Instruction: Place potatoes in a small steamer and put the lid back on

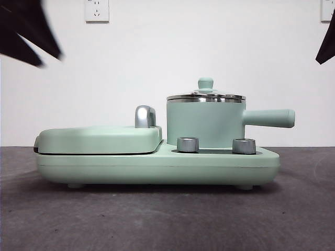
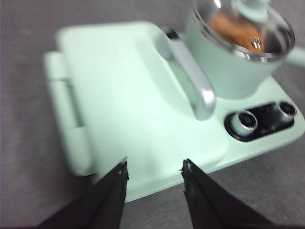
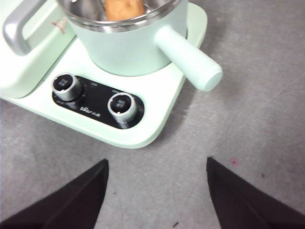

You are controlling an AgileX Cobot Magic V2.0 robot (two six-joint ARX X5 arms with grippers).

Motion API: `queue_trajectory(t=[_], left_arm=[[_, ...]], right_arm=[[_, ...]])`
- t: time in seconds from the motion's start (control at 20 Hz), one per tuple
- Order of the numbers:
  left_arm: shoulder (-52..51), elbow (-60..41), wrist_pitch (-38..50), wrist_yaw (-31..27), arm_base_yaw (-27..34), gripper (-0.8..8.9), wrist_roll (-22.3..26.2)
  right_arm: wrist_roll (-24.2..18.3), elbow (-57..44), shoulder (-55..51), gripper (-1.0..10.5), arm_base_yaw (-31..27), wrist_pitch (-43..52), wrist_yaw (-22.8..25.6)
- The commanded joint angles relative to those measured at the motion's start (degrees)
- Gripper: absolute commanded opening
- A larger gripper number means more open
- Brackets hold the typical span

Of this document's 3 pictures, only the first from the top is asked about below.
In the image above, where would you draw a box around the glass lid with green knob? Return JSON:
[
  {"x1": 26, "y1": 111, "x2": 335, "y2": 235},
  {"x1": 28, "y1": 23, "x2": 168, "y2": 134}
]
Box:
[{"x1": 166, "y1": 77, "x2": 247, "y2": 101}]

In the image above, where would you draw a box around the mint green hinged griddle cover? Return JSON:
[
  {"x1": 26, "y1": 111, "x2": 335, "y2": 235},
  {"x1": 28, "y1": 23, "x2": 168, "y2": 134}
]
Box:
[{"x1": 33, "y1": 105, "x2": 163, "y2": 155}]

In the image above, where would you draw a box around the silver control knob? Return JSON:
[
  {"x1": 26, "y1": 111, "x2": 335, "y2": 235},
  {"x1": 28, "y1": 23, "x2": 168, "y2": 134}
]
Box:
[
  {"x1": 176, "y1": 136, "x2": 200, "y2": 153},
  {"x1": 231, "y1": 138, "x2": 257, "y2": 155}
]

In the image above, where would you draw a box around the mint green breakfast machine base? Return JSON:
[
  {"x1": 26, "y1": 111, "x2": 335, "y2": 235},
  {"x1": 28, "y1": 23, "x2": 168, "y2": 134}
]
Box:
[{"x1": 35, "y1": 139, "x2": 281, "y2": 189}]

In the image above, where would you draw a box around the white wall socket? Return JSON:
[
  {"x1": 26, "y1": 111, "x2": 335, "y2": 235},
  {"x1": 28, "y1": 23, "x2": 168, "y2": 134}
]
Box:
[
  {"x1": 85, "y1": 0, "x2": 109, "y2": 23},
  {"x1": 320, "y1": 0, "x2": 335, "y2": 22}
]

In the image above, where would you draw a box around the mint green pot with handle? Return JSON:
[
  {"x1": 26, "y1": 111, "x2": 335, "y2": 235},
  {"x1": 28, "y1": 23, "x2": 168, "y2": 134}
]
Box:
[{"x1": 166, "y1": 98, "x2": 296, "y2": 147}]

